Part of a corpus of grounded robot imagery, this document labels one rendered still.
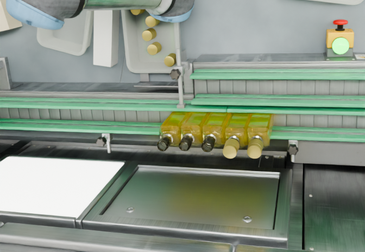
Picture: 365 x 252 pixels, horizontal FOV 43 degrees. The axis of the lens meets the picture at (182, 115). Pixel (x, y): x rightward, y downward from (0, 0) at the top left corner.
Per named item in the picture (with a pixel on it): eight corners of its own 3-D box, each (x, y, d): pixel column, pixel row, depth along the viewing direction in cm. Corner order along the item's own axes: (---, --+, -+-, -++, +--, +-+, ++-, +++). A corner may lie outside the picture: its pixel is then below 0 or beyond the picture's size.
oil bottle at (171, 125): (178, 121, 141) (157, 148, 121) (177, 104, 139) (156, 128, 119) (196, 121, 139) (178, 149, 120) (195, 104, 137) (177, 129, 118)
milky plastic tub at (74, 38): (49, 39, 158) (35, 44, 151) (55, -26, 150) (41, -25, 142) (95, 52, 156) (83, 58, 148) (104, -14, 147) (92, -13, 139)
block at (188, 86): (187, 87, 143) (182, 94, 137) (186, 57, 140) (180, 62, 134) (198, 87, 142) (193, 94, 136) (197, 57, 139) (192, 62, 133)
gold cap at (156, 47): (150, 41, 146) (146, 44, 142) (161, 41, 145) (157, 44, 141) (151, 52, 147) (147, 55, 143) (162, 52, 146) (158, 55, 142)
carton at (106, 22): (100, 60, 155) (93, 64, 149) (102, -13, 146) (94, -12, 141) (117, 63, 154) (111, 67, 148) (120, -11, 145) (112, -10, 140)
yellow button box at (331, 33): (325, 52, 136) (326, 57, 129) (326, 26, 134) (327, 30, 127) (350, 51, 134) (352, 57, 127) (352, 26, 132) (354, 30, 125)
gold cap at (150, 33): (145, 27, 145) (140, 30, 141) (156, 27, 144) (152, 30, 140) (146, 39, 146) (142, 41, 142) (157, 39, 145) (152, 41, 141)
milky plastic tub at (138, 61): (136, 67, 152) (126, 73, 144) (130, -3, 145) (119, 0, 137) (187, 67, 147) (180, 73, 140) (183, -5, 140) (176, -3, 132)
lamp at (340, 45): (331, 52, 128) (332, 55, 126) (332, 37, 127) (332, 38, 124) (348, 52, 127) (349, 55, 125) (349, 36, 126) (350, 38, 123)
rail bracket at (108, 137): (113, 142, 149) (95, 159, 137) (111, 123, 147) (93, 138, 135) (124, 143, 148) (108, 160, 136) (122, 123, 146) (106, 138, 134)
